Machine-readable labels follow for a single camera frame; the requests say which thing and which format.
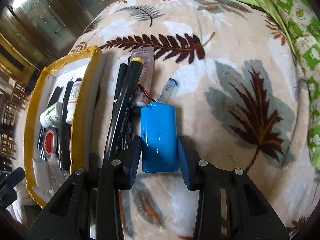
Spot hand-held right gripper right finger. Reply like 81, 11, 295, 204
178, 136, 290, 240

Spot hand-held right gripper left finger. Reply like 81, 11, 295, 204
26, 135, 142, 240

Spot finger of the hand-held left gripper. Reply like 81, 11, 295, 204
0, 167, 26, 207

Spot white charger adapter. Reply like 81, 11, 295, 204
32, 157, 52, 192

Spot blue battery pack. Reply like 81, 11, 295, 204
137, 84, 177, 173

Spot white and pink tube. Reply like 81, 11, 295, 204
47, 154, 67, 193

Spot black marker with blue cap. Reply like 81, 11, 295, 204
58, 81, 75, 172

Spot white bottle with green label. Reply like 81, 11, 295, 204
40, 102, 63, 128

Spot white bottle with red label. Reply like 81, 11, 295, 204
66, 78, 83, 124

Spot foam box with yellow tape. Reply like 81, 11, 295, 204
24, 45, 102, 208

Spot black marker with purple cap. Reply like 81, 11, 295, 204
37, 86, 62, 153

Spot red tape roll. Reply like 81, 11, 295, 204
43, 127, 60, 154

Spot black marker with yellow cap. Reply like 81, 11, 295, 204
104, 57, 145, 163

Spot clear pen with blue cap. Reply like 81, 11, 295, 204
159, 78, 179, 105

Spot wooden chair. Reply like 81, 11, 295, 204
0, 62, 28, 155

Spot plain black marker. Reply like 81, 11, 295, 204
112, 63, 137, 153

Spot small pink sachet tube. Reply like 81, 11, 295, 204
131, 47, 156, 107

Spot leaf printed blanket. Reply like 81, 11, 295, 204
10, 0, 320, 240

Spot glass door cabinet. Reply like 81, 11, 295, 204
0, 0, 130, 68

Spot green printed quilt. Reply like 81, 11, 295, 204
174, 0, 320, 168

